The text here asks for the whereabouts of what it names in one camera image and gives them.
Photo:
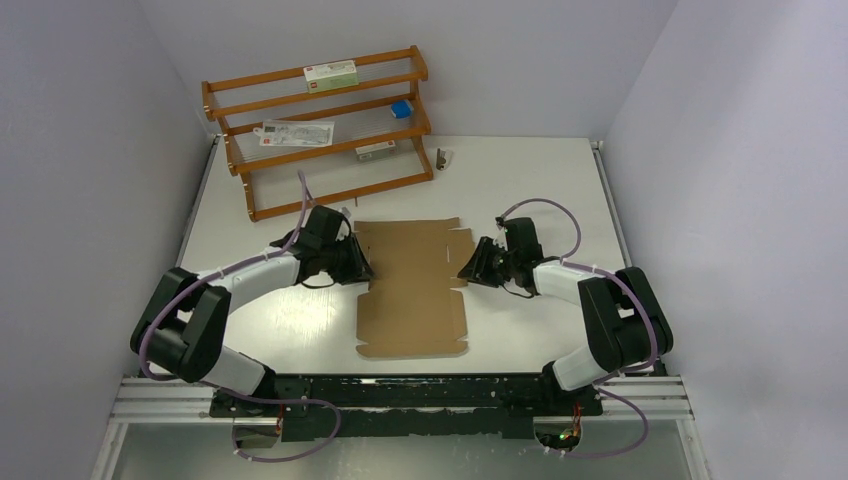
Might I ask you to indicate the aluminium rail frame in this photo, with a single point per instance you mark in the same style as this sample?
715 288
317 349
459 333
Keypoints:
511 207

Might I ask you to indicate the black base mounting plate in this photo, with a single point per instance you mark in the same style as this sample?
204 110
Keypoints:
506 404

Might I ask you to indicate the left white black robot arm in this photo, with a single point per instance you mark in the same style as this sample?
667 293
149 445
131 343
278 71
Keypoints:
182 328

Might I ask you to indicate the white flat blister package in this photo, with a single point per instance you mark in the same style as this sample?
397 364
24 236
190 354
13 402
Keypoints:
308 134

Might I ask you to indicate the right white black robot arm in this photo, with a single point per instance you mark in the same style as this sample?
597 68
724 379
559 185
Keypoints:
624 325

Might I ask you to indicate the small grey white clip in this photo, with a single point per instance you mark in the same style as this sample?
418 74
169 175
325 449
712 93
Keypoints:
443 158

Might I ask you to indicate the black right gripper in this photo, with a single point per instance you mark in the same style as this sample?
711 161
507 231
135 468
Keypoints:
476 269

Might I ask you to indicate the green white box top shelf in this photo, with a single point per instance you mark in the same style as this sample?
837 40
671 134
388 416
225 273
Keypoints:
331 76

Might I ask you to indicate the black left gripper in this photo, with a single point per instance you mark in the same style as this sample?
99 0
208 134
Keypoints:
358 269

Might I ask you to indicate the blue small box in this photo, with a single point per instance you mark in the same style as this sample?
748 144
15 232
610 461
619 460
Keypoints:
402 109

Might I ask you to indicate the grey white small box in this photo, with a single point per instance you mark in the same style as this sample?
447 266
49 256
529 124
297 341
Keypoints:
376 151

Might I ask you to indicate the orange wooden shelf rack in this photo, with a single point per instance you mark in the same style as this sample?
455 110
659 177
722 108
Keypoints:
354 127

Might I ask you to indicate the brown cardboard box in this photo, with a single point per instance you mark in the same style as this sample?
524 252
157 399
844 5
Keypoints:
414 306

